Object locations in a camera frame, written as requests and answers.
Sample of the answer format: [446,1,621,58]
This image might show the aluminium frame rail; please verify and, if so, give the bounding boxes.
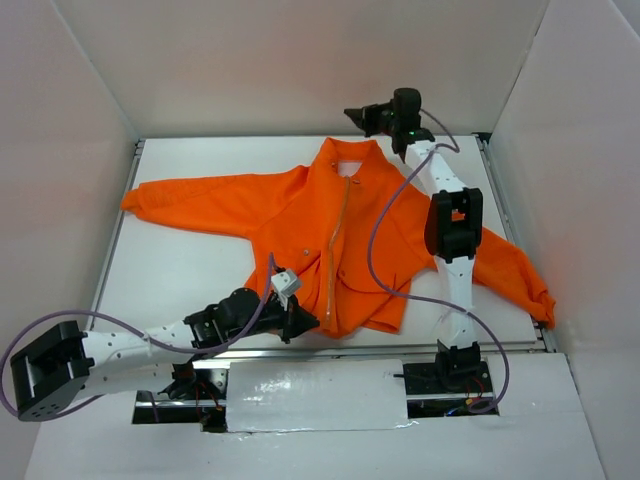
[95,135,546,358]

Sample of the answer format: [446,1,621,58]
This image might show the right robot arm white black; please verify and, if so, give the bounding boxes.
[344,88,483,391]

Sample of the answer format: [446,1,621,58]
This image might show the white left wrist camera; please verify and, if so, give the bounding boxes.
[271,269,301,309]

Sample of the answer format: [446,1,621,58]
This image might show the white foil-wrapped block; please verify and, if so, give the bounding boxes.
[226,360,414,433]

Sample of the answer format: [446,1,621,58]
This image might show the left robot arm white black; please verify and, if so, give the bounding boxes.
[8,288,320,422]

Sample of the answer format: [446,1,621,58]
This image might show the orange zip-up jacket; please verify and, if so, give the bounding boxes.
[121,137,557,340]

